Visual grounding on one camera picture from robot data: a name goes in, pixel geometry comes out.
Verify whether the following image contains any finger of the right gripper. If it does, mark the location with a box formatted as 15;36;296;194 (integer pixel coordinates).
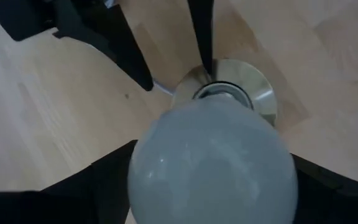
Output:
187;0;215;76
52;0;155;92

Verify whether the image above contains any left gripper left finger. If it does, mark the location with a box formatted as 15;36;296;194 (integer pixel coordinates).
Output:
0;139;139;224

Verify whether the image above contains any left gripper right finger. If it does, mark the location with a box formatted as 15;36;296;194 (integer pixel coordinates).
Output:
290;153;358;224

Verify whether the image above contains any brass lamp socket base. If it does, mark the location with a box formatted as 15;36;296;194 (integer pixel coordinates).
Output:
170;58;278;129

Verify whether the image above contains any white lightbulb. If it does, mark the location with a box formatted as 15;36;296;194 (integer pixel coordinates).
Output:
127;93;300;224

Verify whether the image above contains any white power cord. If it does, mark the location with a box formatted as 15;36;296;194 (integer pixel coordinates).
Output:
153;80;174;96

